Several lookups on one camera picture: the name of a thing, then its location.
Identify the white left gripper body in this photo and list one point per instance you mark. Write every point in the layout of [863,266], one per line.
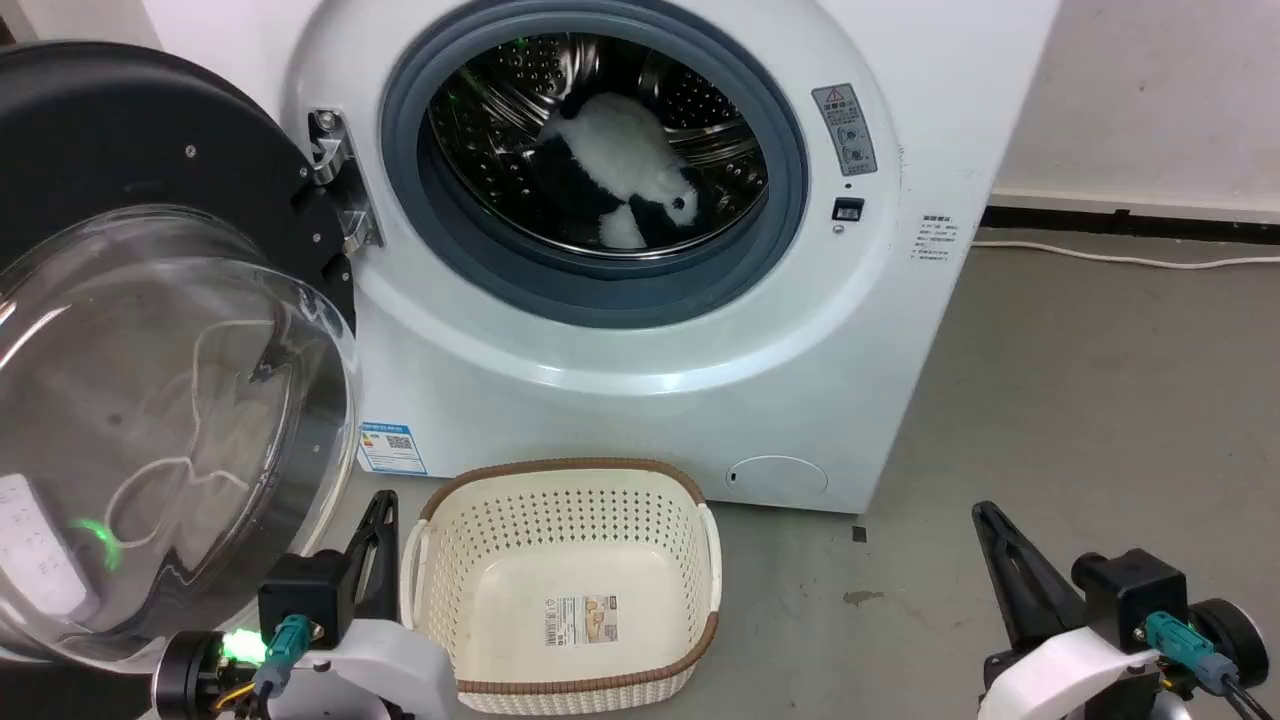
[385,665]

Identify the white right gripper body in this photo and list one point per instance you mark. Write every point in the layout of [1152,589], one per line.
[1070,675]

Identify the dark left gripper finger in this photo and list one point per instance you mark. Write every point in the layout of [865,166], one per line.
[365,560]
[391,575]

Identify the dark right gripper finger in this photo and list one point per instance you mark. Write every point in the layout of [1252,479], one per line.
[1025,580]

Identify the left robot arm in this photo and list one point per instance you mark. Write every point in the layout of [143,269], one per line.
[190,675]

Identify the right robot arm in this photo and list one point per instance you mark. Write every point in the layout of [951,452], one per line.
[1232,640]

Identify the round black glass washer door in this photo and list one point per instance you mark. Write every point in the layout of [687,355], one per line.
[150,400]

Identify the white front-load washing machine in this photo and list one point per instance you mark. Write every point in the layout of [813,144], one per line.
[620,400]

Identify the chrome door hinge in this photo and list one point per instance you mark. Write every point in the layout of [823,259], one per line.
[335,175]

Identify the black door latch slot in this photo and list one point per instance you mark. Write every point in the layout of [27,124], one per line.
[847,209]

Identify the blue energy label sticker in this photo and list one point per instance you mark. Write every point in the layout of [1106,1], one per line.
[391,447]

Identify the cream plastic laundry basket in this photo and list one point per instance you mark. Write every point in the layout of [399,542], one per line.
[560,600]

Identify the paper label in basket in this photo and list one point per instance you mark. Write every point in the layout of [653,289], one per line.
[581,620]

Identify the round drain filter cover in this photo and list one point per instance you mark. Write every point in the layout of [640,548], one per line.
[778,477]

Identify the black baseboard strip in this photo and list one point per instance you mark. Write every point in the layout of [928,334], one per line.
[1130,223]

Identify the black and white plush toy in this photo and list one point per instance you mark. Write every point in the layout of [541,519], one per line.
[630,160]

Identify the grey warning sticker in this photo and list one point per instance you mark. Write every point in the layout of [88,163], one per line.
[851,130]

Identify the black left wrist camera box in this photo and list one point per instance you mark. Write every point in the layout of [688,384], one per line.
[305,595]

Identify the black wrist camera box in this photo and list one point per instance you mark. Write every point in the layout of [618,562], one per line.
[305,595]
[1135,595]

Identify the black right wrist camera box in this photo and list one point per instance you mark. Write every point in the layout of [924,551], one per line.
[1135,595]

